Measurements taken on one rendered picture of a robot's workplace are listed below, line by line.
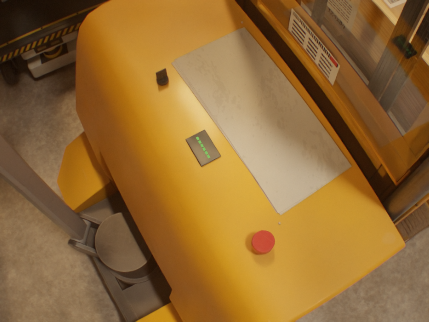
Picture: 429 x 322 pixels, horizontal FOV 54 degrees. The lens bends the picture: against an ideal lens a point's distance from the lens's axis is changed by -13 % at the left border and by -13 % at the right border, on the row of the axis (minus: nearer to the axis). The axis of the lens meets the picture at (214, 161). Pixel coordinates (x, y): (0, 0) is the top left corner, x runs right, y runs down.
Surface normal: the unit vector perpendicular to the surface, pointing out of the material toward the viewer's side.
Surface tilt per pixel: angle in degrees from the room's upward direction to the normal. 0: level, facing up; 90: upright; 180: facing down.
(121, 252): 0
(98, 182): 22
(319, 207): 0
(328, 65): 90
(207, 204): 14
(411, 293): 0
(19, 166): 90
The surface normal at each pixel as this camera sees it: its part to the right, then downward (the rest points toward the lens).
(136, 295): -0.01, -0.37
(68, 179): -0.33, -0.18
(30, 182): 0.97, 0.22
